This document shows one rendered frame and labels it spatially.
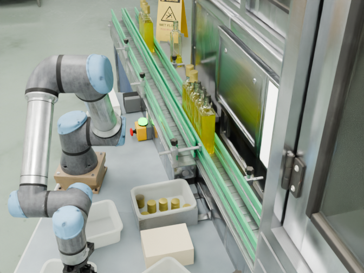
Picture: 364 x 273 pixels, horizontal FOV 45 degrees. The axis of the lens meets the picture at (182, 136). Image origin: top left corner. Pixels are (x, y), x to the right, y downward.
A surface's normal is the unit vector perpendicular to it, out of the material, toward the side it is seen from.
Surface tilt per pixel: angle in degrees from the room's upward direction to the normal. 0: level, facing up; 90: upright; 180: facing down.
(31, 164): 41
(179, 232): 0
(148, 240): 0
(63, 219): 1
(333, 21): 90
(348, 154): 90
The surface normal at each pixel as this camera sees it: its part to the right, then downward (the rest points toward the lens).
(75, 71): 0.00, 0.03
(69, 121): -0.13, -0.81
